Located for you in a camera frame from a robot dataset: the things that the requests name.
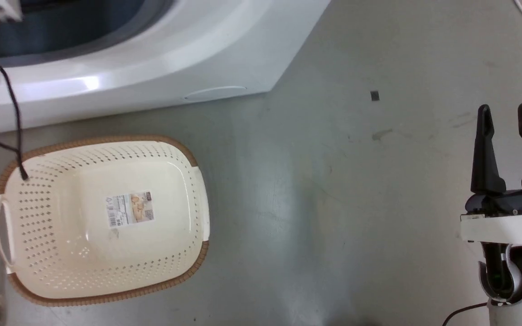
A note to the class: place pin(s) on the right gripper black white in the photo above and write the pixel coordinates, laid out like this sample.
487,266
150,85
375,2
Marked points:
510,222

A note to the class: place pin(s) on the dark grey washing machine drum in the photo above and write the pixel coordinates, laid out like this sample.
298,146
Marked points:
75,22

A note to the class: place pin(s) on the cream perforated laundry basket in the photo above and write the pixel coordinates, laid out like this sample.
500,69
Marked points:
79,253

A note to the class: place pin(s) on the white washing machine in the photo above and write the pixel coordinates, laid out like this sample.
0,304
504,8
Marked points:
224,50

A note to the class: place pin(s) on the small dark floor marker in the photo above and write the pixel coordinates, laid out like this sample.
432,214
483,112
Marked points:
374,95

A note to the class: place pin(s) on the paper label sticker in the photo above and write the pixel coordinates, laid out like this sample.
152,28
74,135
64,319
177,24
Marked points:
129,208

